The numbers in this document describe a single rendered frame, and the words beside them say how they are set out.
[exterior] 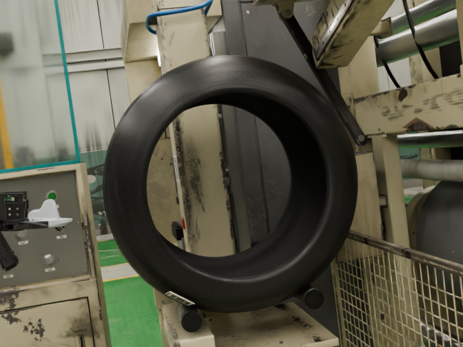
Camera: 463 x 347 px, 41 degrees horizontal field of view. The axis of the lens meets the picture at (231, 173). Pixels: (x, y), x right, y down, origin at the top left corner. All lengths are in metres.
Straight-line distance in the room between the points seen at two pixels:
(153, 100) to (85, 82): 9.36
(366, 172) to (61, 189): 0.97
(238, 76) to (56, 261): 1.03
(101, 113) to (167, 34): 8.91
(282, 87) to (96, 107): 9.34
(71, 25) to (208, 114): 9.18
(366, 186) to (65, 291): 1.00
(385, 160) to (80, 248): 1.00
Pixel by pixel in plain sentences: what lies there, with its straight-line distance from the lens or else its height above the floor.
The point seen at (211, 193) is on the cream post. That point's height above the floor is 1.14.
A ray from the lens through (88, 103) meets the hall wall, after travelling 10.63.
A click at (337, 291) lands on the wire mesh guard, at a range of 1.86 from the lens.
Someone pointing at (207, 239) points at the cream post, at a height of 1.01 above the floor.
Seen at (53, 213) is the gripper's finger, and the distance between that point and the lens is 1.40.
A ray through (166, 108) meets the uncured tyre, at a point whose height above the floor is 1.36.
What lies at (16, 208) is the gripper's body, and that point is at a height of 1.19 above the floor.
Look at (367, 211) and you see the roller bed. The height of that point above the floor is 1.03.
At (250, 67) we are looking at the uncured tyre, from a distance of 1.35.
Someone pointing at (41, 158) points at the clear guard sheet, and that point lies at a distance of 2.06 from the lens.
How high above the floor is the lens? 1.28
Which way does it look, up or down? 3 degrees down
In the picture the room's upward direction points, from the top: 7 degrees counter-clockwise
